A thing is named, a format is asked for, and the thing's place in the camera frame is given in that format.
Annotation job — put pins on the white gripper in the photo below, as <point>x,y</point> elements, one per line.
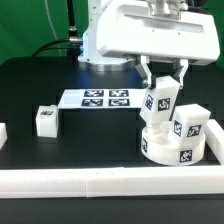
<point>127,27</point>

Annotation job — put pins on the white round stool seat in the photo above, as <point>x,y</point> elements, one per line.
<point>163,149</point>

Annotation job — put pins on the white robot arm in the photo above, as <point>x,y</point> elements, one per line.
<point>166,9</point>

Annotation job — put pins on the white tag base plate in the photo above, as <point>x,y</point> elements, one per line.
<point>101,98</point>

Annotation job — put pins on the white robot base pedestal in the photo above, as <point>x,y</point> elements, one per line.
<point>90,58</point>

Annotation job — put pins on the white front fence rail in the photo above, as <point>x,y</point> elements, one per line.
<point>98,182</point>

